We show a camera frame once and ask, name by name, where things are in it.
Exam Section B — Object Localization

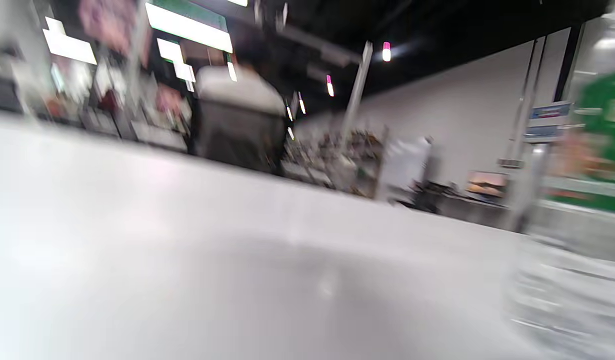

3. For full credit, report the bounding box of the black mesh office chair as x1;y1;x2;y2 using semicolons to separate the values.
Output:
193;96;289;175

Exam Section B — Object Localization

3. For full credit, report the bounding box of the clear mineral water bottle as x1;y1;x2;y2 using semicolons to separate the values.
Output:
505;0;615;360

